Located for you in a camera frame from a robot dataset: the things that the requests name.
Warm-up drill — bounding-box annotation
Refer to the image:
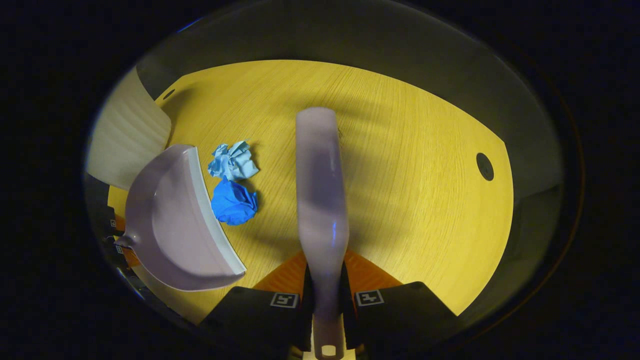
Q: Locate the light blue paper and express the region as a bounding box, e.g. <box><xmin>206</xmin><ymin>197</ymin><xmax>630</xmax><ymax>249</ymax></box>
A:
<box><xmin>207</xmin><ymin>140</ymin><xmax>260</xmax><ymax>182</ymax></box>

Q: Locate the dark blue paper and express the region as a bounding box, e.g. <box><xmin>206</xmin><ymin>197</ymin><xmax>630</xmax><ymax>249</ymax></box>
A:
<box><xmin>210</xmin><ymin>177</ymin><xmax>259</xmax><ymax>226</ymax></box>

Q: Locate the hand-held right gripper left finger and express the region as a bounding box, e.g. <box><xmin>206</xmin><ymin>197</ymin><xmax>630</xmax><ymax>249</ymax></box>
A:
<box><xmin>199</xmin><ymin>250</ymin><xmax>315</xmax><ymax>353</ymax></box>

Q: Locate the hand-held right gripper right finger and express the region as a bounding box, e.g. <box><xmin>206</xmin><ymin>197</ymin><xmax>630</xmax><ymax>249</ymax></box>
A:
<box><xmin>341</xmin><ymin>250</ymin><xmax>458</xmax><ymax>351</ymax></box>

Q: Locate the white garbage bin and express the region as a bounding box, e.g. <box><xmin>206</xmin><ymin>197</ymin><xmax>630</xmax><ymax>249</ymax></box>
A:
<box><xmin>86</xmin><ymin>67</ymin><xmax>172</xmax><ymax>191</ymax></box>

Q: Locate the small pink broom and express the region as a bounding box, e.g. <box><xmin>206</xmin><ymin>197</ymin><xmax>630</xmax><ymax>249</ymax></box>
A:
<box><xmin>295</xmin><ymin>106</ymin><xmax>351</xmax><ymax>360</ymax></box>

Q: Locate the small pink dustpan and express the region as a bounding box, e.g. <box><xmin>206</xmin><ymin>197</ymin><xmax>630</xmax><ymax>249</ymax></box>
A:
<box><xmin>114</xmin><ymin>144</ymin><xmax>247</xmax><ymax>292</ymax></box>

